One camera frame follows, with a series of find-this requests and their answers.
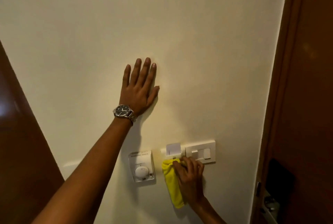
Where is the brown wooden door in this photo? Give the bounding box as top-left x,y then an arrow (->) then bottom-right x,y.
263,0 -> 333,224

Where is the person's left hand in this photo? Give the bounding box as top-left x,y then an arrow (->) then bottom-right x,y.
119,57 -> 160,117

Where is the white wall thermostat with dial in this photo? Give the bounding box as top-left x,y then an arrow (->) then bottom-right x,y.
128,150 -> 156,183

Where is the brown wooden panel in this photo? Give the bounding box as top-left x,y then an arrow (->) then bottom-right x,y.
0,40 -> 65,224

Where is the silver wristwatch with dark dial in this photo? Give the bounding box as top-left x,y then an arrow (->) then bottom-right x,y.
113,104 -> 137,125

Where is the person's left forearm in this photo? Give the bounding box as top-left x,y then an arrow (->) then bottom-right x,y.
32,117 -> 133,224

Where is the person's right forearm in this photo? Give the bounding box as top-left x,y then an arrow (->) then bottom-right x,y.
192,197 -> 227,224

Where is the white key card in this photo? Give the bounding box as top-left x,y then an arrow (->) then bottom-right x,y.
166,143 -> 182,156

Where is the silver door handle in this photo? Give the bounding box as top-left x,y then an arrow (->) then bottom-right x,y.
261,189 -> 281,224

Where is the brown wooden door frame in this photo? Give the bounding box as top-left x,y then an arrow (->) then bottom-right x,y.
250,0 -> 310,224

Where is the white wall light switch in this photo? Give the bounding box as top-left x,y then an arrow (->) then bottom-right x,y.
185,140 -> 216,164

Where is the yellow cleaning cloth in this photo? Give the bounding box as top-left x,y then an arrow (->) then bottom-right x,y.
162,158 -> 186,209

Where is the person's right hand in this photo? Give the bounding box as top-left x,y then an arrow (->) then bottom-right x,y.
172,156 -> 206,208

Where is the white key card holder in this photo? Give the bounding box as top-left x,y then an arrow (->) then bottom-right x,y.
160,146 -> 186,161

